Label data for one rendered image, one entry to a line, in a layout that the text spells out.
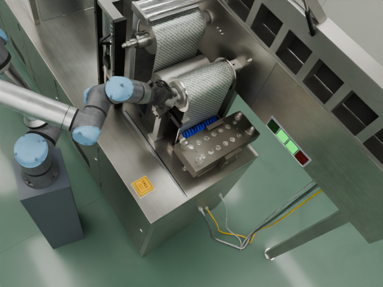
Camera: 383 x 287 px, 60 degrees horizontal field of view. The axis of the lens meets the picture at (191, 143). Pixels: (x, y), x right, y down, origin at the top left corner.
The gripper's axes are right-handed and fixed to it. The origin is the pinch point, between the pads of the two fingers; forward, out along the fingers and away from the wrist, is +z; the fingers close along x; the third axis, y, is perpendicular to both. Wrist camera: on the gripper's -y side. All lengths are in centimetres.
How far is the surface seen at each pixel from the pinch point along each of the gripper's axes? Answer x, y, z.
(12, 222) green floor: 36, -145, 19
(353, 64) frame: -37, 56, 2
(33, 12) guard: 97, -31, 3
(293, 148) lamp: -42, 20, 30
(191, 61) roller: 14.5, 14.0, 16.7
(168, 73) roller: 13.2, 5.4, 6.1
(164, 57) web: 18.6, 9.1, 4.3
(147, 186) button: -16.5, -35.2, 5.8
